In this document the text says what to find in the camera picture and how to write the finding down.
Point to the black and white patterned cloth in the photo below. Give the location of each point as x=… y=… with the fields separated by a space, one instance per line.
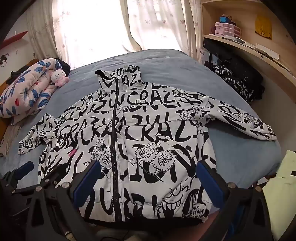
x=233 y=83

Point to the black and white printed jacket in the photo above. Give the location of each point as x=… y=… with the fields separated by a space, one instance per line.
x=143 y=129

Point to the curved wooden shelf unit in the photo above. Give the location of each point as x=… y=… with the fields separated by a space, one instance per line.
x=245 y=14

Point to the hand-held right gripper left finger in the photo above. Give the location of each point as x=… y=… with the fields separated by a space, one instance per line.
x=89 y=179

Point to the light green cloth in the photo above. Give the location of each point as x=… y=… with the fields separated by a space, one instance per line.
x=282 y=190

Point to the red wall shelf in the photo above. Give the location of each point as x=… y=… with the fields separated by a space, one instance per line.
x=11 y=40

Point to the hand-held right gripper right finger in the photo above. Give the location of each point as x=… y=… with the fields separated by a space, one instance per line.
x=208 y=183

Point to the floral sheer curtain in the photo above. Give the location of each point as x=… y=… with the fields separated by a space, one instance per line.
x=46 y=34
x=185 y=30

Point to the dark cloth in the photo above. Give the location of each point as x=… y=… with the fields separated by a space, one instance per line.
x=19 y=71

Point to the black garment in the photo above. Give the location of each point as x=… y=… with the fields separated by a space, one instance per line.
x=242 y=62

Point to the floral padded quilt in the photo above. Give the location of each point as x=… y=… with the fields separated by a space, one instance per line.
x=25 y=92

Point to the cartoon face wall sticker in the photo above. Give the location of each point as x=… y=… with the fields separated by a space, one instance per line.
x=4 y=60

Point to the white flat strip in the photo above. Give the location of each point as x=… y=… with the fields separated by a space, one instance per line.
x=268 y=52

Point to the stack of papers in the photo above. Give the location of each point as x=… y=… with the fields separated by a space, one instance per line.
x=238 y=41

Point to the bed with blue sheet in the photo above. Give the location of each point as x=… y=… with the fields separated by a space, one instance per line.
x=173 y=64

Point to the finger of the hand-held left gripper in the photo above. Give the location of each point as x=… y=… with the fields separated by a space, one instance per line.
x=27 y=187
x=24 y=167

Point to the black knit cloth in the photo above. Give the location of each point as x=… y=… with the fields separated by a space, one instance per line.
x=64 y=67

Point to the small blue box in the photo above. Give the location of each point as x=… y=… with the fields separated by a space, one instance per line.
x=225 y=19

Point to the yellow cloth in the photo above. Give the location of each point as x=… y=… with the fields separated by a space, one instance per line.
x=263 y=25

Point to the beige pillow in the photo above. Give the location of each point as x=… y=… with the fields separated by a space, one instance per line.
x=9 y=141

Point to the pink and white cat plush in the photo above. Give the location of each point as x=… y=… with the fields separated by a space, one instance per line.
x=57 y=77

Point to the pink drawer organizer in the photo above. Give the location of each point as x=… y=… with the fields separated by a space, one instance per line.
x=227 y=29

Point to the white printed box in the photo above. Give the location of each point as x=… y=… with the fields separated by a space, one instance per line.
x=205 y=58

